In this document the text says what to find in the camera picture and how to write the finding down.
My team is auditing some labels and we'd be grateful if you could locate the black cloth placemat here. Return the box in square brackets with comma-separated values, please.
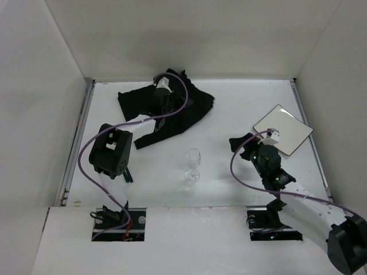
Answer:
[118, 68, 215, 150]

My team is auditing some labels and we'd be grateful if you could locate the white square plate black rim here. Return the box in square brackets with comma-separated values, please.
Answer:
[253, 104, 313, 156]

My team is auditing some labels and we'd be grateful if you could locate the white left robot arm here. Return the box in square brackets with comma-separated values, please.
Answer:
[89, 85, 186, 183]

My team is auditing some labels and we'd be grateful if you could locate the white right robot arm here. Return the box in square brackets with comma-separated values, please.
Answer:
[229, 133, 366, 274]

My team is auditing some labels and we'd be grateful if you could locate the clear wine glass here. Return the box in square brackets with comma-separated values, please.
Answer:
[184, 148, 201, 184]

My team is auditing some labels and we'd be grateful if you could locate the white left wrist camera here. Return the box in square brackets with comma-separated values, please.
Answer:
[155, 77, 172, 93]

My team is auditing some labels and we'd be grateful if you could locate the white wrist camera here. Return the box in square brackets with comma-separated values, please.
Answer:
[155, 77, 172, 93]
[258, 128, 280, 146]

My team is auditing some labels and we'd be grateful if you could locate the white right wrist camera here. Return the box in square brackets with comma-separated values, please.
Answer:
[258, 128, 280, 146]

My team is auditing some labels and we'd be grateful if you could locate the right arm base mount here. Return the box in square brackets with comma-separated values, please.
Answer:
[246, 199, 303, 241]

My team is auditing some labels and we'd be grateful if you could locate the gold fork green handle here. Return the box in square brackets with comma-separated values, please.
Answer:
[123, 170, 130, 183]

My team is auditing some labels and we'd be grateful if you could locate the gold knife green handle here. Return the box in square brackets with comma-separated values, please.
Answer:
[126, 168, 134, 183]

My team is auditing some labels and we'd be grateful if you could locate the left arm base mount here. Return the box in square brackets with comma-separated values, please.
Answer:
[89, 206, 147, 242]

